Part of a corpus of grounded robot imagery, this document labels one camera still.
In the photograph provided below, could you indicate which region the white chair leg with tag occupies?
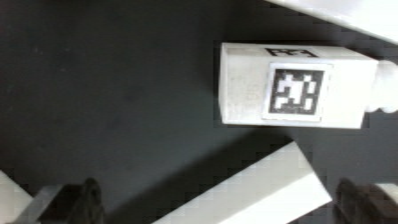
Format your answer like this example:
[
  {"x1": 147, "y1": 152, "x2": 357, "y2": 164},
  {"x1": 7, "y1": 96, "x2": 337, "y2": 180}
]
[{"x1": 218, "y1": 43, "x2": 398, "y2": 129}]

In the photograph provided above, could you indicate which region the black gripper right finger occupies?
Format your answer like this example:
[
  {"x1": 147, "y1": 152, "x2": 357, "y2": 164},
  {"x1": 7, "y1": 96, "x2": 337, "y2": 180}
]
[{"x1": 335, "y1": 178, "x2": 398, "y2": 224}]

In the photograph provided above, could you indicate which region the white obstacle fence wall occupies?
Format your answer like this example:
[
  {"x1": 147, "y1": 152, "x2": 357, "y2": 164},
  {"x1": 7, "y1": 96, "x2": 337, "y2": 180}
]
[{"x1": 266, "y1": 0, "x2": 398, "y2": 45}]

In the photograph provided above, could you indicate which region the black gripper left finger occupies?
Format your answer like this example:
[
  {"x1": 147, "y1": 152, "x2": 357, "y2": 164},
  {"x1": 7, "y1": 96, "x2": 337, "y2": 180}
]
[{"x1": 14, "y1": 177, "x2": 106, "y2": 224}]

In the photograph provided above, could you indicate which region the white chair seat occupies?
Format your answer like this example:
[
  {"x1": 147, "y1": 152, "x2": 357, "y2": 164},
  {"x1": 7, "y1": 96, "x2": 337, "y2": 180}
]
[{"x1": 0, "y1": 170, "x2": 31, "y2": 224}]

